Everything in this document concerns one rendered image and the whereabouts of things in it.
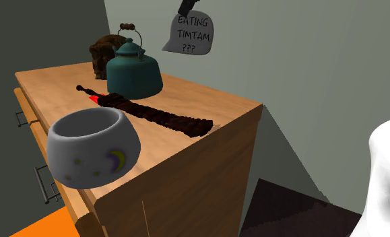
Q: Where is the brown skull figure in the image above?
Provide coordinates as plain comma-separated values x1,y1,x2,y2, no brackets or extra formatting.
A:
88,34,130,81

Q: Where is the grey speech bubble sign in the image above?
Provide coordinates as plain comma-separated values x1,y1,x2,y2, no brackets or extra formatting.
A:
162,9,214,56

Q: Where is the grey bowl with moon print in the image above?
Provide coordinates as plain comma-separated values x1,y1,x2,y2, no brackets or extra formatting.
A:
46,106,141,190

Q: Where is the teal kettle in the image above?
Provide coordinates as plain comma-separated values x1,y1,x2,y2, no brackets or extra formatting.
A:
106,22,164,100

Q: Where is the wooden chest of drawers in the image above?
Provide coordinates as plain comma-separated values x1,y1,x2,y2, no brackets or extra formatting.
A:
13,61,264,237

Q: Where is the dark sword with red guard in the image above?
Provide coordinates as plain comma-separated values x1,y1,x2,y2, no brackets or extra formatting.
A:
75,84,214,138

